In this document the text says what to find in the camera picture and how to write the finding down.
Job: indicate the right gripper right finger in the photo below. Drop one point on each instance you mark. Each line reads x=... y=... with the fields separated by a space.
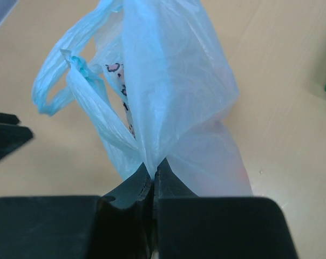
x=216 y=227

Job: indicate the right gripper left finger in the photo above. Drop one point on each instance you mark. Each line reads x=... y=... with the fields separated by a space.
x=116 y=225

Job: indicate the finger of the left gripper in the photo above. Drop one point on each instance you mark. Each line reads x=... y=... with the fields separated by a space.
x=10 y=119
x=12 y=137

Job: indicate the light blue plastic bag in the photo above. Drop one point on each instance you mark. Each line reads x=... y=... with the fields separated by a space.
x=156 y=84

